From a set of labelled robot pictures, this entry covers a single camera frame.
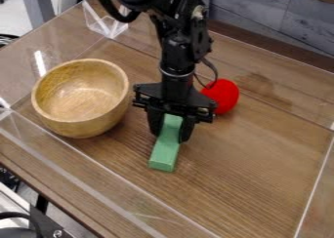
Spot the green rectangular stick block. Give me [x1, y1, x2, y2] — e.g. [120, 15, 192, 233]
[148, 114, 183, 172]

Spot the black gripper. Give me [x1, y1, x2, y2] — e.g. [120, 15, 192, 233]
[134, 83, 216, 142]

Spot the black metal bracket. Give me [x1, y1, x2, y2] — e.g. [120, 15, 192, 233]
[28, 206, 75, 238]

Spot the clear acrylic enclosure wall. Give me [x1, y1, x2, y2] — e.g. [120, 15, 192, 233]
[0, 1, 334, 238]

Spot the red felt strawberry toy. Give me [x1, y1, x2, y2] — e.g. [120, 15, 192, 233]
[200, 79, 240, 115]

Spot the brown wooden bowl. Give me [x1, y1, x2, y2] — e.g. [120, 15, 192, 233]
[31, 59, 129, 139]

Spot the black cable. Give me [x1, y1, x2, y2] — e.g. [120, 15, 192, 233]
[0, 210, 36, 238]

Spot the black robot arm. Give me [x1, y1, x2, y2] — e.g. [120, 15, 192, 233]
[97, 0, 216, 142]

